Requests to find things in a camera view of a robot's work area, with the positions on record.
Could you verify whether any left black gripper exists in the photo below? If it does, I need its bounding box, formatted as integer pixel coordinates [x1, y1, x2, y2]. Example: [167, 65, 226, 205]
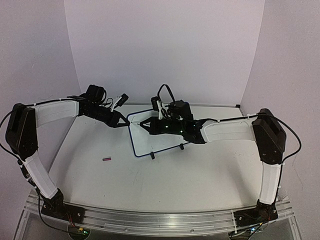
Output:
[86, 103, 130, 127]

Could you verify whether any blue framed small whiteboard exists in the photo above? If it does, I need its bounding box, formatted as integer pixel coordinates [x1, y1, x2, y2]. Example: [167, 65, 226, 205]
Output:
[126, 109, 188, 158]

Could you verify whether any magenta marker cap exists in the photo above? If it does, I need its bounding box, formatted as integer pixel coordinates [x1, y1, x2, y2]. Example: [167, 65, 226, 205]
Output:
[102, 157, 112, 162]

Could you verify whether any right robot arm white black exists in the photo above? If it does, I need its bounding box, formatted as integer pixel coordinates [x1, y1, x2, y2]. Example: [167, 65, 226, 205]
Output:
[139, 97, 287, 227]

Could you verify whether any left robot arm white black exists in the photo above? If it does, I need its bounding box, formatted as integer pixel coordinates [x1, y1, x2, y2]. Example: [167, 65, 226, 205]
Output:
[5, 84, 130, 224]

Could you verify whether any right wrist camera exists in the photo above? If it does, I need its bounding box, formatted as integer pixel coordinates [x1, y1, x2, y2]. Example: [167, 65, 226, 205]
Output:
[151, 96, 168, 120]

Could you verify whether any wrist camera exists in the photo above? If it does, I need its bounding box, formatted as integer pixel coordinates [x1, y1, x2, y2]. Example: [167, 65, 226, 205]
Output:
[111, 93, 129, 112]
[151, 96, 168, 120]

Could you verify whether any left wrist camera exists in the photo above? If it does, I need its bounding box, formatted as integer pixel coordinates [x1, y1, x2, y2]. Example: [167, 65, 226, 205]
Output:
[111, 93, 129, 112]

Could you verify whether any black wire whiteboard stand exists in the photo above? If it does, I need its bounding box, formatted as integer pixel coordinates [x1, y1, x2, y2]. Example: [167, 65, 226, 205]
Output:
[149, 143, 186, 160]

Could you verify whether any right camera black cable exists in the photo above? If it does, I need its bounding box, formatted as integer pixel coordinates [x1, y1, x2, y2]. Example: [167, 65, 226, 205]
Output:
[157, 83, 177, 102]

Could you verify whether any aluminium front rail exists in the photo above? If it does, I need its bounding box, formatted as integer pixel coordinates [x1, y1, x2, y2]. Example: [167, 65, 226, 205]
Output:
[14, 191, 301, 240]

